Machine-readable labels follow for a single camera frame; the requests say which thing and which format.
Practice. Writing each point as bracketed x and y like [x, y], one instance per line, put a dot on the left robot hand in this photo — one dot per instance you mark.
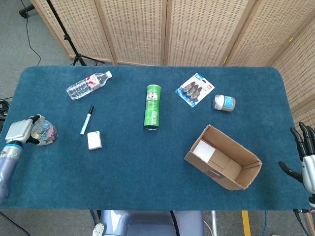
[19, 129]

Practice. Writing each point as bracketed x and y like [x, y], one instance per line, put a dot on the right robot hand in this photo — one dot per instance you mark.
[308, 169]

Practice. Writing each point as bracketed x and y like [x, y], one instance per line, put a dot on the clear jar of colourful items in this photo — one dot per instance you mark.
[46, 132]

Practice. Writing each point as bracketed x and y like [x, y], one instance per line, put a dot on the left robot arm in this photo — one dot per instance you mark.
[7, 167]

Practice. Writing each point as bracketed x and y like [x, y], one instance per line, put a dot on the open cardboard box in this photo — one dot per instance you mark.
[236, 152]

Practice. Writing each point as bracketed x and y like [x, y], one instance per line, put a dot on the white marker black cap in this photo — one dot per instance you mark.
[86, 121]

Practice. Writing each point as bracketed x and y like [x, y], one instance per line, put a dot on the white tissue pack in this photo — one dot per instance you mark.
[94, 140]

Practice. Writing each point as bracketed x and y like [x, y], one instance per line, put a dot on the clear plastic water bottle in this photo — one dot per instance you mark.
[83, 86]

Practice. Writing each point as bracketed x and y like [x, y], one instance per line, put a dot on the yellow floor tape strip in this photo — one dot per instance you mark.
[246, 223]

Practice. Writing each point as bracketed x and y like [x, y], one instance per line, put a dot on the black tripod stand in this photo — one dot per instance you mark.
[66, 38]

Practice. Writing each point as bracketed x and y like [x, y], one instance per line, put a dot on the blue label jar white lid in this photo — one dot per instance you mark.
[224, 103]

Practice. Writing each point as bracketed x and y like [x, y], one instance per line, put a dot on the silver table leg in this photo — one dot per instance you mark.
[214, 223]

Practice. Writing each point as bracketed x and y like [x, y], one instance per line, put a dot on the blue carpet table cover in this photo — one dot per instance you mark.
[123, 172]

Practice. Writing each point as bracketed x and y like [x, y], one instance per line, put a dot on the green chips can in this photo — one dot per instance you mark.
[152, 108]

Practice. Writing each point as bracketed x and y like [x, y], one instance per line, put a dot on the blue clip blister pack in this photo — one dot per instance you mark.
[194, 89]

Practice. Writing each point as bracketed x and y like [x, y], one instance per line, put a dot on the wicker folding screen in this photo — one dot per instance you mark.
[137, 29]

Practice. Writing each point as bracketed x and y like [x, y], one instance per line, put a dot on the grey-blue robot torso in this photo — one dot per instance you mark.
[147, 223]

